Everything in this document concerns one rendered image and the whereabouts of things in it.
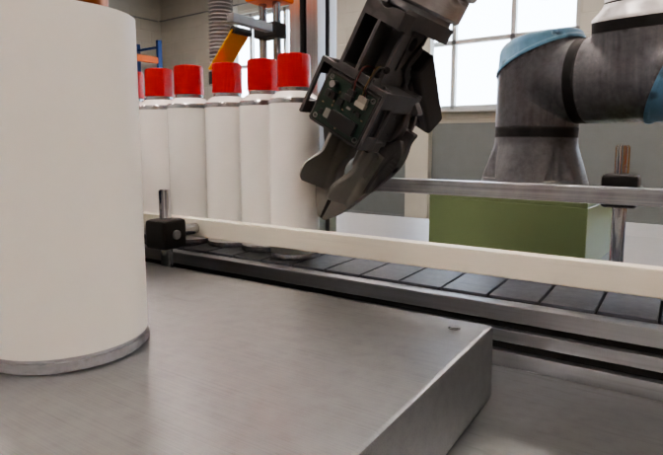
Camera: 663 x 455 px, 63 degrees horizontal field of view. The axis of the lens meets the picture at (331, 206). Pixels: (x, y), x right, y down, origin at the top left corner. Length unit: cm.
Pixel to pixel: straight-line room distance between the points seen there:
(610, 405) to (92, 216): 33
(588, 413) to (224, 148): 42
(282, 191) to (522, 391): 28
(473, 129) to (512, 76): 548
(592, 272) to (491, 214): 39
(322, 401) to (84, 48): 21
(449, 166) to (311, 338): 611
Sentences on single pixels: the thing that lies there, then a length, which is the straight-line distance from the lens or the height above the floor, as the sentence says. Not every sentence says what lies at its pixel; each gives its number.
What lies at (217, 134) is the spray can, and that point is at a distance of 61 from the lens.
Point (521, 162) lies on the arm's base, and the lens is 80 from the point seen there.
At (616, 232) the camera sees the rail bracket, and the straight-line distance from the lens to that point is 55.
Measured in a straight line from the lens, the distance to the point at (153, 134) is 68.
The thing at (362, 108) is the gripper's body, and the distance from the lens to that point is 45.
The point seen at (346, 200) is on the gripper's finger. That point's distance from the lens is 52.
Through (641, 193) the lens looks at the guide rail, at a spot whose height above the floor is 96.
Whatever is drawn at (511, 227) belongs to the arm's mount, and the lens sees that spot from 80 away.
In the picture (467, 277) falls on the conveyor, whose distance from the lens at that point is 50.
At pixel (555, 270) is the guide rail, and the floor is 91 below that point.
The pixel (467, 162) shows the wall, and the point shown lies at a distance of 633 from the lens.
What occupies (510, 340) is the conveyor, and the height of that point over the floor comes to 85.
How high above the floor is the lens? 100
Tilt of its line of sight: 7 degrees down
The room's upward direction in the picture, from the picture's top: straight up
